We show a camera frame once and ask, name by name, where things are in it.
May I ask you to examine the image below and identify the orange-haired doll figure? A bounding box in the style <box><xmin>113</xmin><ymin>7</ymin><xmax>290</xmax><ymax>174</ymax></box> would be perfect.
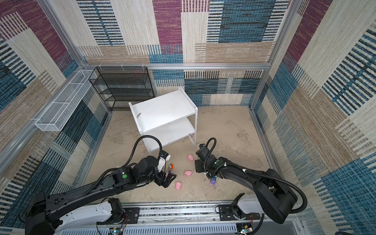
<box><xmin>167</xmin><ymin>164</ymin><xmax>174</xmax><ymax>173</ymax></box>

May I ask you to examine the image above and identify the purple penguin toy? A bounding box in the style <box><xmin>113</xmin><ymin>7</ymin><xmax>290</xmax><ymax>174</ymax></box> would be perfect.
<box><xmin>210</xmin><ymin>177</ymin><xmax>216</xmax><ymax>186</ymax></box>

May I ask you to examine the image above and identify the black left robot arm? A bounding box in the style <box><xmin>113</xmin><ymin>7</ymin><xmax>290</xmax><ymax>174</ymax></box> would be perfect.
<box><xmin>24</xmin><ymin>135</ymin><xmax>176</xmax><ymax>235</ymax></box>

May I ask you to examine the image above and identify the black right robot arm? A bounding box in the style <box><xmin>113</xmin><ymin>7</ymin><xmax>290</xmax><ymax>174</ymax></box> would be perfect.
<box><xmin>195</xmin><ymin>138</ymin><xmax>308</xmax><ymax>224</ymax></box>

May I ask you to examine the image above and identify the white two-tier shelf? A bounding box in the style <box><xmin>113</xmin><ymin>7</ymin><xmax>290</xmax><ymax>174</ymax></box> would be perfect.
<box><xmin>128</xmin><ymin>87</ymin><xmax>198</xmax><ymax>147</ymax></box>

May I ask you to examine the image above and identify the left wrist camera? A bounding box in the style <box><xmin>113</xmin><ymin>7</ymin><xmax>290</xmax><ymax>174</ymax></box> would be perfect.
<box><xmin>157</xmin><ymin>150</ymin><xmax>171</xmax><ymax>172</ymax></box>

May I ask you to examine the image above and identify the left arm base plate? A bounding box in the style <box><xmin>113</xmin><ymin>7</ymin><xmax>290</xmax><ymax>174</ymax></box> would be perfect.
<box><xmin>119</xmin><ymin>207</ymin><xmax>141</xmax><ymax>225</ymax></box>

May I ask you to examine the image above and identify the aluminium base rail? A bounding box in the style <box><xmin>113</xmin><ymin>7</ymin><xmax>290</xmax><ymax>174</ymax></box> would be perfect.
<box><xmin>55</xmin><ymin>196</ymin><xmax>310</xmax><ymax>235</ymax></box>

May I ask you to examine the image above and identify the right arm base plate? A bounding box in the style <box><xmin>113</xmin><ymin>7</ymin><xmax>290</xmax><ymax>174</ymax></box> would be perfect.
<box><xmin>214</xmin><ymin>204</ymin><xmax>261</xmax><ymax>221</ymax></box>

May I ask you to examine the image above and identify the black wire mesh shelf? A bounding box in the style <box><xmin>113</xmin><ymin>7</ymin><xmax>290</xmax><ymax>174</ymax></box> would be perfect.
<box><xmin>89</xmin><ymin>67</ymin><xmax>155</xmax><ymax>111</ymax></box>

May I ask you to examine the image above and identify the white wire wall basket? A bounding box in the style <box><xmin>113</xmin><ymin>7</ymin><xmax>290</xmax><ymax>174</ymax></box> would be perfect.
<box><xmin>35</xmin><ymin>70</ymin><xmax>93</xmax><ymax>132</ymax></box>

